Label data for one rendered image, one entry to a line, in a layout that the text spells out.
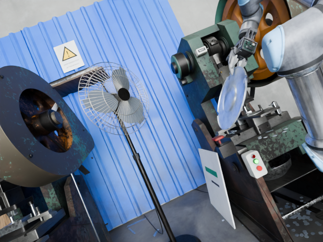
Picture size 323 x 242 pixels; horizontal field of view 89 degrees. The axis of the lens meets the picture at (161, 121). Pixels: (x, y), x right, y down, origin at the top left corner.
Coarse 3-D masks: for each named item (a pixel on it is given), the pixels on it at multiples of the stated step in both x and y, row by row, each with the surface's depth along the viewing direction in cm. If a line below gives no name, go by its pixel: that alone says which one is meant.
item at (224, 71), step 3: (222, 66) 125; (225, 66) 120; (228, 66) 120; (219, 69) 120; (222, 69) 120; (225, 69) 120; (228, 69) 120; (222, 72) 120; (225, 72) 120; (228, 72) 120; (222, 75) 119; (225, 75) 119; (228, 75) 120; (225, 78) 119; (246, 93) 115; (246, 96) 116; (249, 96) 119
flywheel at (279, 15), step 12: (228, 0) 135; (264, 0) 111; (276, 0) 100; (228, 12) 142; (240, 12) 136; (264, 12) 114; (276, 12) 107; (288, 12) 97; (240, 24) 139; (264, 24) 120; (276, 24) 110; (264, 60) 131; (264, 72) 132
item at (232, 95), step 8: (240, 72) 70; (232, 80) 78; (240, 80) 69; (224, 88) 86; (232, 88) 74; (240, 88) 67; (224, 96) 84; (232, 96) 73; (240, 96) 66; (224, 104) 80; (232, 104) 71; (240, 104) 65; (224, 112) 80; (232, 112) 71; (224, 120) 78; (232, 120) 70; (224, 128) 76
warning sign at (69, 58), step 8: (72, 40) 235; (56, 48) 233; (64, 48) 233; (72, 48) 234; (64, 56) 232; (72, 56) 233; (80, 56) 233; (64, 64) 231; (72, 64) 232; (80, 64) 232; (64, 72) 230
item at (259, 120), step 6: (270, 108) 105; (276, 108) 97; (252, 114) 109; (258, 114) 102; (264, 114) 96; (240, 120) 118; (246, 120) 115; (252, 120) 108; (258, 120) 108; (264, 120) 108; (252, 126) 111; (258, 126) 108; (264, 126) 108; (270, 126) 108; (258, 132) 108
